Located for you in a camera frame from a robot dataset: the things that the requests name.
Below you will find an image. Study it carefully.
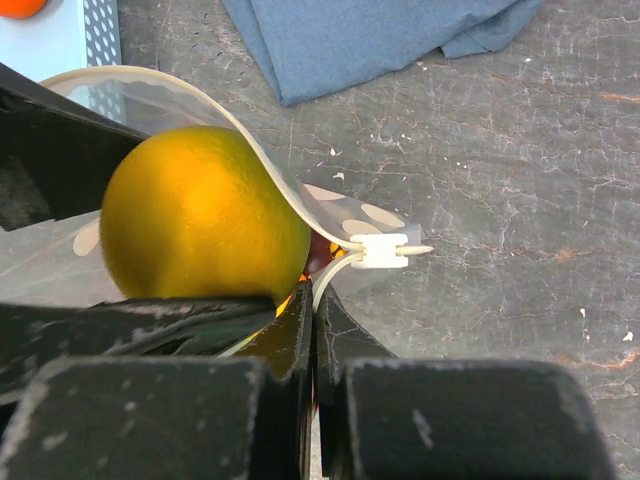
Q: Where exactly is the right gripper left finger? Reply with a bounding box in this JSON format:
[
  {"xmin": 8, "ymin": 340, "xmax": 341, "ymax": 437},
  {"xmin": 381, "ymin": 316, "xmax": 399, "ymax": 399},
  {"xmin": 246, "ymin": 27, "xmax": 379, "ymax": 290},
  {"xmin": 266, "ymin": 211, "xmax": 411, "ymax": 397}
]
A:
[{"xmin": 1, "ymin": 282, "xmax": 313, "ymax": 479}]

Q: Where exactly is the clear zip top bag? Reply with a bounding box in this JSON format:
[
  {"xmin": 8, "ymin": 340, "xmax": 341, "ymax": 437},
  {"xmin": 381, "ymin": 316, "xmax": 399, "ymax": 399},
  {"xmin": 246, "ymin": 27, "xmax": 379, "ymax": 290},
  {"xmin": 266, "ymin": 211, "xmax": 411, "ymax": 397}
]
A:
[{"xmin": 1, "ymin": 65, "xmax": 427, "ymax": 306}]

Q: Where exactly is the dark red apple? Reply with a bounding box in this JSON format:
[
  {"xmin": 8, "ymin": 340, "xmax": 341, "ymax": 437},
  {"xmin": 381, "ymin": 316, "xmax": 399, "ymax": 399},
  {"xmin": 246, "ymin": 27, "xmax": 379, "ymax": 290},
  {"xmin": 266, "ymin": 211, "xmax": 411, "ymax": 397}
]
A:
[{"xmin": 303, "ymin": 230, "xmax": 333, "ymax": 276}]

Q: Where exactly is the light blue plastic basket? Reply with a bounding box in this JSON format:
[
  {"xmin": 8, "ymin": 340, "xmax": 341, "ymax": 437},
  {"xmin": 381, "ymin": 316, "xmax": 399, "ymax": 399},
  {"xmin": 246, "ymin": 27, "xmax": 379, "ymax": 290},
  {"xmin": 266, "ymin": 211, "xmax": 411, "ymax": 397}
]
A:
[{"xmin": 1, "ymin": 0, "xmax": 122, "ymax": 82}]

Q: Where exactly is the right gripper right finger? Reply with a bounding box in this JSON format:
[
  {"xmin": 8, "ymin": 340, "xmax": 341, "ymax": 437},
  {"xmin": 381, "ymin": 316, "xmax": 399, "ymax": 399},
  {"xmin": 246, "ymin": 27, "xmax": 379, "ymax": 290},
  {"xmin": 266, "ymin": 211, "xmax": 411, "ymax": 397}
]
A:
[{"xmin": 314, "ymin": 289, "xmax": 615, "ymax": 479}]

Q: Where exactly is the orange persimmon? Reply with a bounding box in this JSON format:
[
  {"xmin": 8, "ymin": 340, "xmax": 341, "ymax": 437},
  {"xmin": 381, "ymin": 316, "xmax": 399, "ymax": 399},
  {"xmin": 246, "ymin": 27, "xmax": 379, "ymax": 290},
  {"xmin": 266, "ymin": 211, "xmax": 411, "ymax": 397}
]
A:
[{"xmin": 0, "ymin": 0, "xmax": 47, "ymax": 20}]

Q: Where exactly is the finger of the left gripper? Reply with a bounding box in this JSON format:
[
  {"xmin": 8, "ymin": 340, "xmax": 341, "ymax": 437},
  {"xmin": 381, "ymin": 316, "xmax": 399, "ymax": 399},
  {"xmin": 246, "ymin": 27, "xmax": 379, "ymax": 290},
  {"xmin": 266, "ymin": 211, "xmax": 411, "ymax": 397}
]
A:
[
  {"xmin": 1, "ymin": 298, "xmax": 275, "ymax": 395},
  {"xmin": 0, "ymin": 65, "xmax": 147, "ymax": 231}
]

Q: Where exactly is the orange tangerine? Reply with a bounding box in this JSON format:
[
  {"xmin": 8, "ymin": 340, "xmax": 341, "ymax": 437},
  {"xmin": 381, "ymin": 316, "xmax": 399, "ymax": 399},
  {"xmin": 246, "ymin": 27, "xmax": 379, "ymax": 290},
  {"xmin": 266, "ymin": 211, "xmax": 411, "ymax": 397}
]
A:
[{"xmin": 100, "ymin": 126, "xmax": 311, "ymax": 304}]

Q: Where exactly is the blue folded cloth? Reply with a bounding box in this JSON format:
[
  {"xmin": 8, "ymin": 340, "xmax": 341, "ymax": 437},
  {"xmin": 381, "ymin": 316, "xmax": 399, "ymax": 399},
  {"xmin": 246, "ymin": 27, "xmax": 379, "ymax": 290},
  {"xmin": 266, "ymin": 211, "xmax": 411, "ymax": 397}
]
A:
[{"xmin": 224, "ymin": 0, "xmax": 542, "ymax": 106}]

